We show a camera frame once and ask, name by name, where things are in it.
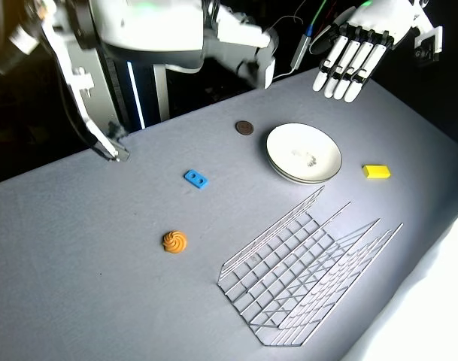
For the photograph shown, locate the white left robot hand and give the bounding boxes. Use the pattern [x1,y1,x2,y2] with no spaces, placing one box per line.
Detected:
[309,0,421,103]

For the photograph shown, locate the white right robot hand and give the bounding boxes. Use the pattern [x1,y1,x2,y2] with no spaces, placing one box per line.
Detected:
[89,0,278,89]

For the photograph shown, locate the white ceramic plate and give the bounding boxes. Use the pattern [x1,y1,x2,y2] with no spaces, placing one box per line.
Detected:
[266,156,339,186]
[265,123,343,181]

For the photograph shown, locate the white robot column blue light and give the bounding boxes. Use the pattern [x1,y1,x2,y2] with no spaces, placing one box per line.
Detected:
[68,48,171,132]

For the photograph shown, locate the yellow rectangular block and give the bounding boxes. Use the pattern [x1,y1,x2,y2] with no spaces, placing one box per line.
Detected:
[362,164,392,180]

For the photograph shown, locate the blue block with two holes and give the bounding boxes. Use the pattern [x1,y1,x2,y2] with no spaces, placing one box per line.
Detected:
[183,169,209,190]

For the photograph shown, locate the orange swirl cookie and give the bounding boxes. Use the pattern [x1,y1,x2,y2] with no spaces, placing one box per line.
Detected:
[162,230,188,254]

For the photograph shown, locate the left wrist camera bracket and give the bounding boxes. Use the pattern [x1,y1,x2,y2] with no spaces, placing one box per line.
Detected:
[412,24,444,65]

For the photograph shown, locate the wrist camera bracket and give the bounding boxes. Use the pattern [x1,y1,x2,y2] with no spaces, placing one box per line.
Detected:
[412,24,444,65]
[40,18,131,163]

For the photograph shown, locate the green cable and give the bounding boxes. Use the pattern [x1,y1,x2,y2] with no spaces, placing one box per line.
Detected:
[305,0,328,37]

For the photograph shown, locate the grey cable adapter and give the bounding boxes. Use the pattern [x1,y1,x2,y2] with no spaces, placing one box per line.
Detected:
[290,26,313,71]

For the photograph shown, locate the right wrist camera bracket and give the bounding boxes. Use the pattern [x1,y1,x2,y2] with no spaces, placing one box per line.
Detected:
[40,18,131,163]

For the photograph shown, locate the silver wire rack shelf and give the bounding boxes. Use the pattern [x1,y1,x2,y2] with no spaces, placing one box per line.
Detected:
[216,186,405,347]

